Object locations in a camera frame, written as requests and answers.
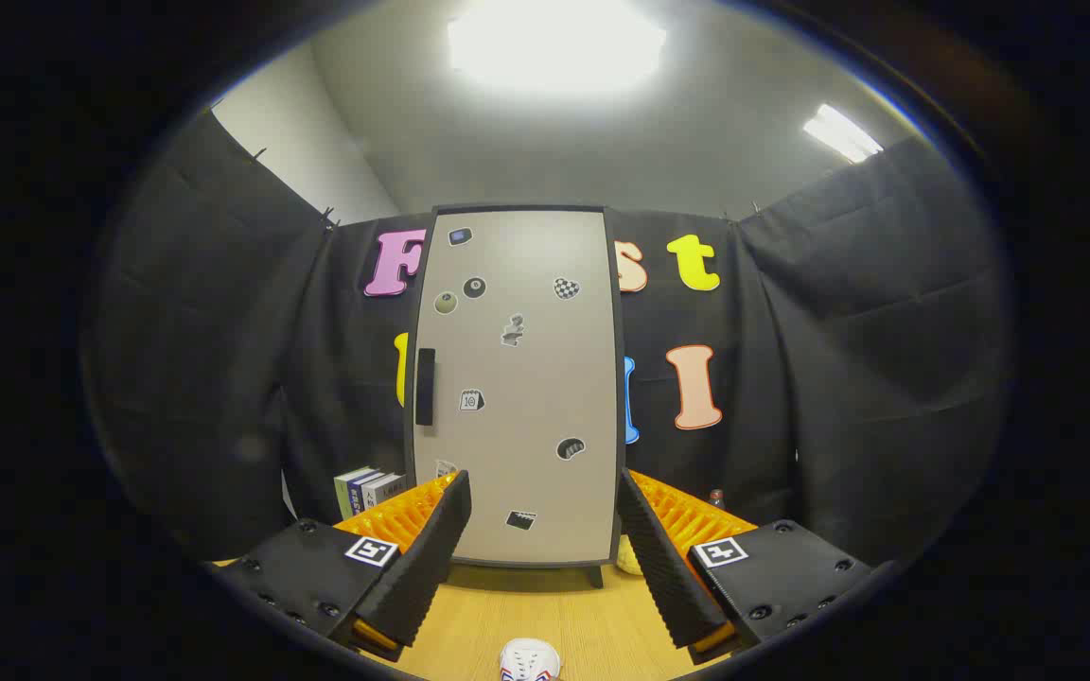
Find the green spine book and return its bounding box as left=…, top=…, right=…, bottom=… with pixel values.
left=334, top=469, right=371, bottom=522

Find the grey shoe cabinet door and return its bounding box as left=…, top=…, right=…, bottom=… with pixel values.
left=410, top=210, right=624, bottom=566

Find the black backdrop cloth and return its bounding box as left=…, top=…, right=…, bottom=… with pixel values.
left=81, top=109, right=1014, bottom=568

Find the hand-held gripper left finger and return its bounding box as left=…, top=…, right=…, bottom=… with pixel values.
left=212, top=469, right=472, bottom=663

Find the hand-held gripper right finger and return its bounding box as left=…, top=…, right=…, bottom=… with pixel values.
left=617, top=468, right=879, bottom=666

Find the dark grey shoe cabinet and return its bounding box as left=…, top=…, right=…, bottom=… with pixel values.
left=407, top=202, right=631, bottom=590

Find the large ceiling light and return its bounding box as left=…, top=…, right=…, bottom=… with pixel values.
left=447, top=0, right=669, bottom=94

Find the white striped shoe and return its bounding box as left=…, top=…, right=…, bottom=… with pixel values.
left=498, top=638, right=562, bottom=681

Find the narrow ceiling light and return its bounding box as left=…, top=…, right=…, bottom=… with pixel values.
left=801, top=103, right=885, bottom=165

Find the blue spine book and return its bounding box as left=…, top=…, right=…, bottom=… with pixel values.
left=352, top=470, right=387, bottom=516

